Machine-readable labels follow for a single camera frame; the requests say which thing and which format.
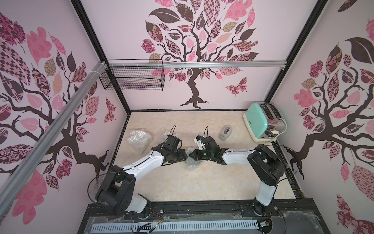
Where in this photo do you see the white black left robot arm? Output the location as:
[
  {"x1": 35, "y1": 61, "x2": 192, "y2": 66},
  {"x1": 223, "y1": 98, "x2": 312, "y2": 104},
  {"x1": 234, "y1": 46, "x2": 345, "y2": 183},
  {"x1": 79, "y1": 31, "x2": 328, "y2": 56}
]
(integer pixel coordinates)
[{"x1": 95, "y1": 135, "x2": 188, "y2": 218}]

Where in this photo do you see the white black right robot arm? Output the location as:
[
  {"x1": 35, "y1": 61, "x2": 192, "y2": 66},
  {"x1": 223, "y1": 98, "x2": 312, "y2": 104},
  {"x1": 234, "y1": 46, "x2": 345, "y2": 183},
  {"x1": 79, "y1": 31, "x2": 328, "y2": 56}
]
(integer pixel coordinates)
[{"x1": 190, "y1": 136, "x2": 287, "y2": 207}]

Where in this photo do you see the grey tape dispenser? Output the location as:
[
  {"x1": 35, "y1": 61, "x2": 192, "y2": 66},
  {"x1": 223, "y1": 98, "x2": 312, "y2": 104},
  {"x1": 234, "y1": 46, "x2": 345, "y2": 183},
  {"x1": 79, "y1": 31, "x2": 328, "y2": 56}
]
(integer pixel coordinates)
[{"x1": 219, "y1": 126, "x2": 232, "y2": 141}]

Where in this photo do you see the mint green toaster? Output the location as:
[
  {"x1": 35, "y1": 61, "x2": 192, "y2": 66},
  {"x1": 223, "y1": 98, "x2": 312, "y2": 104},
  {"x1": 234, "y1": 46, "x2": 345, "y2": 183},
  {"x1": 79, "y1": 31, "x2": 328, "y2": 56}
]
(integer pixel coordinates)
[{"x1": 243, "y1": 102, "x2": 287, "y2": 142}]

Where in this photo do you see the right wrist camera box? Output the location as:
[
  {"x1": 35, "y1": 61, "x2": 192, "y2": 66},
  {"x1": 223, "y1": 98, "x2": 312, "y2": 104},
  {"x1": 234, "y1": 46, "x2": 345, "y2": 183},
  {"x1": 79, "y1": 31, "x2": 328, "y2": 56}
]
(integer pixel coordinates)
[{"x1": 194, "y1": 136, "x2": 205, "y2": 151}]

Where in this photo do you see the white toaster power cable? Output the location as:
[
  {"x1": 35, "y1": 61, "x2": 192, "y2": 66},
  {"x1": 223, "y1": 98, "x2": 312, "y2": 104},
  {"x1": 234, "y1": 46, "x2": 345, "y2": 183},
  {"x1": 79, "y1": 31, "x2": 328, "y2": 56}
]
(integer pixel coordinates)
[{"x1": 270, "y1": 116, "x2": 288, "y2": 138}]

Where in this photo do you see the black wire wall basket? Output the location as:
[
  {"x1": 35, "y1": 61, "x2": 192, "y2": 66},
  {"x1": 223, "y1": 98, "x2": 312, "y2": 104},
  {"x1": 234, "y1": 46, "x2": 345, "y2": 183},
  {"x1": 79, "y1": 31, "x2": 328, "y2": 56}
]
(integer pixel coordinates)
[{"x1": 99, "y1": 58, "x2": 166, "y2": 91}]

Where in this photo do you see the white slotted cable duct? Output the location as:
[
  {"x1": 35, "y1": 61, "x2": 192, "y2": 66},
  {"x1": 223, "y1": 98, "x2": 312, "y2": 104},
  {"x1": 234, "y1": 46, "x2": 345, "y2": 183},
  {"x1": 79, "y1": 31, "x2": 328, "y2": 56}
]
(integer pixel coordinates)
[{"x1": 88, "y1": 220, "x2": 259, "y2": 234}]

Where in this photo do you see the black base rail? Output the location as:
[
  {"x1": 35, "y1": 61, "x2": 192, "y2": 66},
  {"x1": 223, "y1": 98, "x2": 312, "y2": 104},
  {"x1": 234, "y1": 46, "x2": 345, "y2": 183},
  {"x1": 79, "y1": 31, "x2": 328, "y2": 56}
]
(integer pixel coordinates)
[{"x1": 78, "y1": 199, "x2": 329, "y2": 234}]

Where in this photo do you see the aluminium frame bar back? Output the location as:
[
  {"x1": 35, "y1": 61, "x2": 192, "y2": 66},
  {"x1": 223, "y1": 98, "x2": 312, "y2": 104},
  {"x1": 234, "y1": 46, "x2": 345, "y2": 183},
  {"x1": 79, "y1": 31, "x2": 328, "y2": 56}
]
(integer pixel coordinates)
[{"x1": 163, "y1": 60, "x2": 287, "y2": 69}]

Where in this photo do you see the aluminium frame bar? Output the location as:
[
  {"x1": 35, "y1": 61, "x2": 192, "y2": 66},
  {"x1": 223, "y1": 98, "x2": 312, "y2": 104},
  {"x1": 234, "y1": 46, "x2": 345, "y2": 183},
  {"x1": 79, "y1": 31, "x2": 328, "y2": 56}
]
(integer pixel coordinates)
[
  {"x1": 163, "y1": 60, "x2": 287, "y2": 69},
  {"x1": 1, "y1": 61, "x2": 107, "y2": 217}
]

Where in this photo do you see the aluminium frame bar left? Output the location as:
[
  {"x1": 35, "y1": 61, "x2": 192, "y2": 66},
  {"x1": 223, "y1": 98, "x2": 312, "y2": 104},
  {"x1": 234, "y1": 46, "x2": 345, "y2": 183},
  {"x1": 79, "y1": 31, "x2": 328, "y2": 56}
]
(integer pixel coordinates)
[{"x1": 1, "y1": 61, "x2": 107, "y2": 217}]

